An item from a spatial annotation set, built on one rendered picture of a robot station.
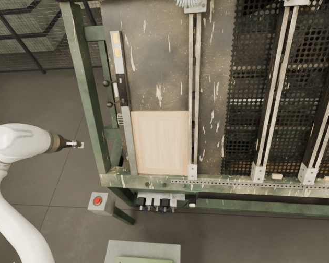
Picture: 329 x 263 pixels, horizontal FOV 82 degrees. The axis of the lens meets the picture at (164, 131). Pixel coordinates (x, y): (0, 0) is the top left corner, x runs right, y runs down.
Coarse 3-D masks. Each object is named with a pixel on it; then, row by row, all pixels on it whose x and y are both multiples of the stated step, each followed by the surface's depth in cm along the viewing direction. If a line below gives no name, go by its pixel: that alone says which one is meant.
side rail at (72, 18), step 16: (64, 16) 102; (80, 16) 109; (80, 32) 109; (80, 48) 109; (80, 64) 112; (80, 80) 116; (96, 96) 128; (96, 112) 128; (96, 128) 128; (96, 144) 133; (96, 160) 139
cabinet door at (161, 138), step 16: (144, 112) 122; (160, 112) 121; (176, 112) 120; (144, 128) 127; (160, 128) 126; (176, 128) 125; (144, 144) 132; (160, 144) 131; (176, 144) 129; (144, 160) 138; (160, 160) 136; (176, 160) 135
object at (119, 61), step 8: (112, 32) 103; (120, 32) 105; (112, 40) 105; (120, 40) 105; (112, 48) 107; (120, 48) 106; (120, 64) 110; (120, 72) 112; (128, 96) 120; (128, 104) 120; (128, 112) 121; (128, 120) 124; (128, 128) 126; (128, 136) 129; (128, 144) 131; (128, 152) 134; (136, 160) 139; (136, 168) 139
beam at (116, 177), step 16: (112, 176) 144; (128, 176) 142; (144, 176) 140; (160, 176) 139; (176, 176) 138; (208, 176) 136; (224, 176) 135; (240, 176) 134; (224, 192) 137; (240, 192) 135; (256, 192) 133; (272, 192) 132; (288, 192) 130; (304, 192) 128; (320, 192) 127
